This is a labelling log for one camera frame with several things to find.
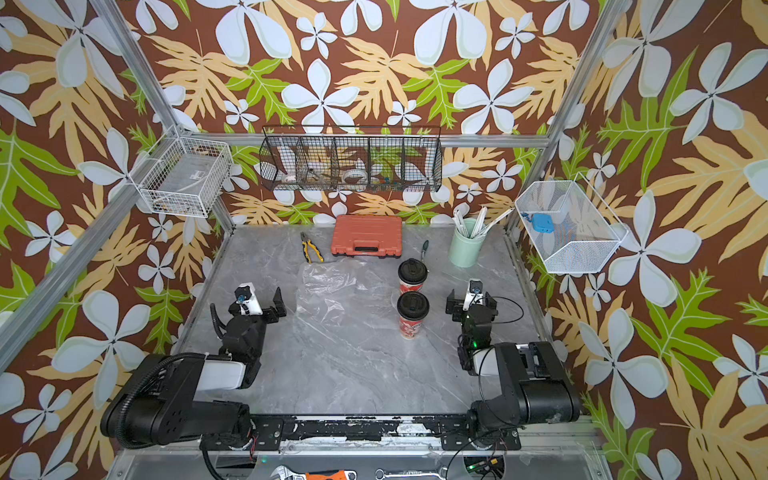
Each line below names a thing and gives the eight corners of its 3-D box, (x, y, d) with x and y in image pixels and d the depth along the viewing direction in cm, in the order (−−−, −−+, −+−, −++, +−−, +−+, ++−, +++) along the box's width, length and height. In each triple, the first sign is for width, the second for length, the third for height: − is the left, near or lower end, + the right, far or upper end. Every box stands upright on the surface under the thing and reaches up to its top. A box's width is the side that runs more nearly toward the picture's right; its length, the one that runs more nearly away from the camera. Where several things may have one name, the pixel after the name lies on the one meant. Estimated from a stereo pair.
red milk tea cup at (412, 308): (396, 342, 92) (399, 314, 77) (395, 321, 96) (398, 291, 82) (422, 342, 92) (430, 314, 77) (421, 321, 96) (427, 291, 82)
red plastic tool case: (331, 260, 112) (329, 250, 108) (336, 224, 125) (335, 214, 120) (403, 260, 112) (404, 250, 108) (401, 224, 125) (401, 214, 120)
